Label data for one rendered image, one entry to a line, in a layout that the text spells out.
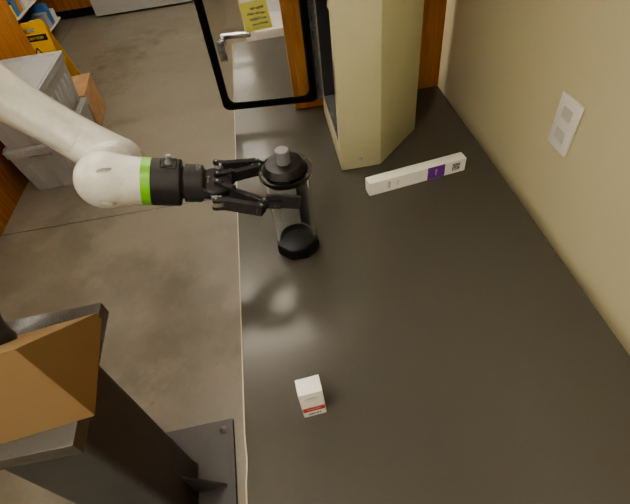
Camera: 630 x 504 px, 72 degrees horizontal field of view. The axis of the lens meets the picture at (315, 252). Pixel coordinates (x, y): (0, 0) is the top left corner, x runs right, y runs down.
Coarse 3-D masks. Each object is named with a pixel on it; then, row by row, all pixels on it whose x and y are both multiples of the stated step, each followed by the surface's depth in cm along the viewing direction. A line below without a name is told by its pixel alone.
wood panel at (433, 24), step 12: (432, 0) 128; (444, 0) 128; (432, 12) 130; (444, 12) 131; (432, 24) 133; (432, 36) 135; (432, 48) 138; (420, 60) 140; (432, 60) 141; (420, 72) 143; (432, 72) 144; (420, 84) 146; (432, 84) 147; (300, 108) 147
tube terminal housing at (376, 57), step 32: (352, 0) 90; (384, 0) 92; (416, 0) 102; (352, 32) 95; (384, 32) 97; (416, 32) 109; (320, 64) 129; (352, 64) 100; (384, 64) 102; (416, 64) 116; (352, 96) 106; (384, 96) 108; (416, 96) 124; (352, 128) 112; (384, 128) 115; (352, 160) 120
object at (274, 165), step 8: (280, 152) 83; (288, 152) 84; (272, 160) 87; (280, 160) 84; (288, 160) 85; (296, 160) 86; (304, 160) 87; (264, 168) 86; (272, 168) 85; (280, 168) 85; (288, 168) 85; (296, 168) 84; (304, 168) 86; (264, 176) 86; (272, 176) 84; (280, 176) 84; (288, 176) 84; (296, 176) 84
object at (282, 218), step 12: (264, 180) 85; (300, 180) 84; (276, 192) 86; (288, 192) 86; (300, 192) 87; (300, 204) 89; (312, 204) 94; (276, 216) 92; (288, 216) 91; (300, 216) 91; (312, 216) 95; (276, 228) 96; (288, 228) 93; (300, 228) 94; (312, 228) 97; (288, 240) 96; (300, 240) 96; (312, 240) 99
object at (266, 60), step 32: (224, 0) 117; (256, 0) 117; (288, 0) 117; (224, 32) 123; (256, 32) 123; (288, 32) 123; (224, 64) 130; (256, 64) 130; (288, 64) 130; (256, 96) 138; (288, 96) 138
